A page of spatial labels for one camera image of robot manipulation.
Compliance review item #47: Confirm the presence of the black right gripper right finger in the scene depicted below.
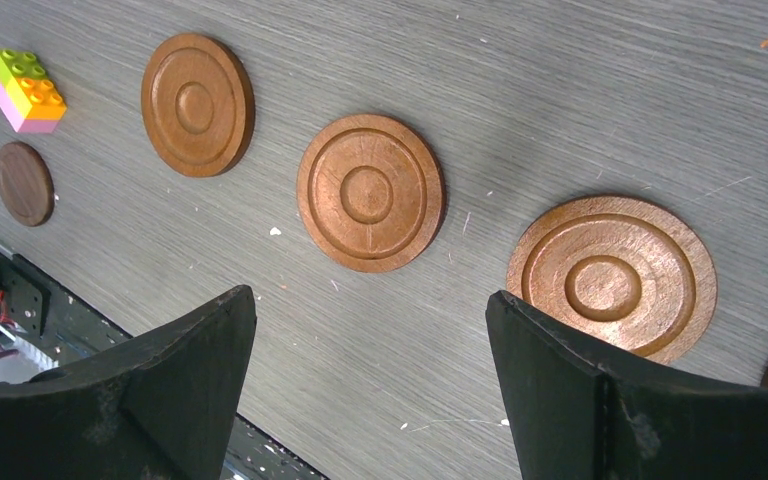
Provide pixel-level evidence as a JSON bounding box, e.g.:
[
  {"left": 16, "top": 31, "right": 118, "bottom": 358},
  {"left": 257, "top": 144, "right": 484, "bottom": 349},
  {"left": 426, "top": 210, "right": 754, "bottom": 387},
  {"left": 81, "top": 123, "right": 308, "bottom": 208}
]
[{"left": 485, "top": 290, "right": 768, "bottom": 479}]

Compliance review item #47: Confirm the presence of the dark brown wooden coaster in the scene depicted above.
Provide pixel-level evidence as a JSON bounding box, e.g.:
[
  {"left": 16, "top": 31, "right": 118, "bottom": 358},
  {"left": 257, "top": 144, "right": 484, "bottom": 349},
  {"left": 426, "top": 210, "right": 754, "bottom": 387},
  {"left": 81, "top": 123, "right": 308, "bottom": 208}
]
[{"left": 0, "top": 141, "right": 54, "bottom": 227}]

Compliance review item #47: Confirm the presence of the pink green yellow toy block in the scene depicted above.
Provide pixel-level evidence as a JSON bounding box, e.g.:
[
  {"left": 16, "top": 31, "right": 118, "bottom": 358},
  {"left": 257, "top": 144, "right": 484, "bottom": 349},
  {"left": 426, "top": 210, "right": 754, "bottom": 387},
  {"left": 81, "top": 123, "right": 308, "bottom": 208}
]
[{"left": 0, "top": 48, "right": 68, "bottom": 134}]

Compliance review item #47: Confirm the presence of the large brown wooden coaster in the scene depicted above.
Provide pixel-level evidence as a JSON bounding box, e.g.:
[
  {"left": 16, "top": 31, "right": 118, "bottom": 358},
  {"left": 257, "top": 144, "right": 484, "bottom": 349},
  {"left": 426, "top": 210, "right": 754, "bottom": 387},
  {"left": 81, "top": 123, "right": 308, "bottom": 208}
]
[{"left": 296, "top": 114, "right": 446, "bottom": 273}]

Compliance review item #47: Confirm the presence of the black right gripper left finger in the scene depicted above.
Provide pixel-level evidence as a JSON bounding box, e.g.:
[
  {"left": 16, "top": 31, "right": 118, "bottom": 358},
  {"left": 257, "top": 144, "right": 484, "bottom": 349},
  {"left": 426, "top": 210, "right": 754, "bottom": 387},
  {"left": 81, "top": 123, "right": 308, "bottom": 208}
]
[{"left": 0, "top": 285, "right": 257, "bottom": 479}]

